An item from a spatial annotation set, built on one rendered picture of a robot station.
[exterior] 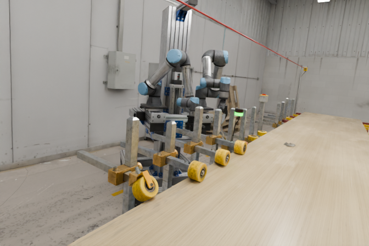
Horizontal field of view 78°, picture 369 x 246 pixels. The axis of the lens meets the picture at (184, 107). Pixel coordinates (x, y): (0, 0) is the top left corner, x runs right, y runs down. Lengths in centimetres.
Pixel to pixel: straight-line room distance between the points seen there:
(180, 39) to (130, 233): 202
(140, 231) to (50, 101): 306
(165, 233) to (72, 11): 341
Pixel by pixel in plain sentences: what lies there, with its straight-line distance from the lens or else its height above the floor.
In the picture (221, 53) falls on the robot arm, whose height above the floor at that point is 157.
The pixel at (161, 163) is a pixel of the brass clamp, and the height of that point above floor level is 94.
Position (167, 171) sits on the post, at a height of 88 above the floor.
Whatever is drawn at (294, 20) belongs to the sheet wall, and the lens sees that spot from 1008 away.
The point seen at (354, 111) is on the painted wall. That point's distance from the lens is 946.
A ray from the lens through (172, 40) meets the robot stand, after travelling 243.
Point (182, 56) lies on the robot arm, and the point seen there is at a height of 151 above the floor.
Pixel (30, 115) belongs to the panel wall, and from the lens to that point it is 358.
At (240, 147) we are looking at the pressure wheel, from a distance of 142.
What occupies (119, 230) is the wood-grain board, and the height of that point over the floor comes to 90.
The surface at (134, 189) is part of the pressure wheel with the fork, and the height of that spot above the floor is 93.
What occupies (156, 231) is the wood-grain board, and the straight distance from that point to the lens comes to 74.
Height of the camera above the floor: 134
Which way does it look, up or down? 8 degrees down
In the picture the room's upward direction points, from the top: 5 degrees clockwise
